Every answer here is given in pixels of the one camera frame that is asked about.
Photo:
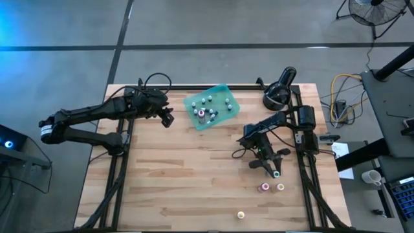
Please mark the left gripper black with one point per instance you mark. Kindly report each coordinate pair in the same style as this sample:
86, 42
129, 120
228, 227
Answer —
148, 103

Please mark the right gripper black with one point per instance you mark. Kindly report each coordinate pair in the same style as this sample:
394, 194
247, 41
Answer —
268, 157

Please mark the large green coloring bottle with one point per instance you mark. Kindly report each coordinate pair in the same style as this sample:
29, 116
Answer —
276, 174

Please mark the large dark red bottle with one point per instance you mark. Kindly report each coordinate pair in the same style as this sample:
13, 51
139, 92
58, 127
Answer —
201, 113

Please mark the green translucent plastic tray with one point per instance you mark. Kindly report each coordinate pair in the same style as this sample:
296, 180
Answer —
220, 106

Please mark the large yellow coloring bottle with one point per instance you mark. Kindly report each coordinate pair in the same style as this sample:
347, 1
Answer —
241, 215

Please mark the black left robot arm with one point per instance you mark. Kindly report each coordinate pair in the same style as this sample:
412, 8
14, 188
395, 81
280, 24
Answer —
84, 111

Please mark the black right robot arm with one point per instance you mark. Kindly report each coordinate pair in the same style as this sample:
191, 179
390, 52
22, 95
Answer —
305, 118

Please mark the black desk lamp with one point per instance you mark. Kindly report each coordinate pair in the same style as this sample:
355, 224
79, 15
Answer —
276, 94

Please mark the white paper sheet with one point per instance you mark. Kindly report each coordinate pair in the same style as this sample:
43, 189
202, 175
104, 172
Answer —
339, 149

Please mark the black power strip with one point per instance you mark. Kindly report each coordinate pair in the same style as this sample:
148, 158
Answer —
340, 108

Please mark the black stand beam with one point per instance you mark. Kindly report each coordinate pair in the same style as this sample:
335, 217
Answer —
359, 155

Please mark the white mug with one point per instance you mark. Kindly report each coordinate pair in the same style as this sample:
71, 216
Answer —
372, 177

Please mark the small black object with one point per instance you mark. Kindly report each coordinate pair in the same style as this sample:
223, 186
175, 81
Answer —
378, 213

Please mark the grey side table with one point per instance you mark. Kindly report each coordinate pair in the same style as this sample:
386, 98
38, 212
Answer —
385, 97

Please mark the black keyboard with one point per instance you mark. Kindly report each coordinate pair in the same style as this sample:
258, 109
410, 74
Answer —
404, 197

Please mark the black diagonal pole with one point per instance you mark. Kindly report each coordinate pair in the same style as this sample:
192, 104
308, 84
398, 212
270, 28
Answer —
394, 63

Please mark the black device blue light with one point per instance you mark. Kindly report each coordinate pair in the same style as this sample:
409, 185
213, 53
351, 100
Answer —
13, 139

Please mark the black floor fan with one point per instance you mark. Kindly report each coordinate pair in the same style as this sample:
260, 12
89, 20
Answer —
376, 2

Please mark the grey metal bracket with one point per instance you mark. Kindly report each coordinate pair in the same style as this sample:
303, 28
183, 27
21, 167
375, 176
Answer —
298, 138

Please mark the black aluminium table frame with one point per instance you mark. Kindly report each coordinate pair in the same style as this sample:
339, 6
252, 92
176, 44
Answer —
226, 87

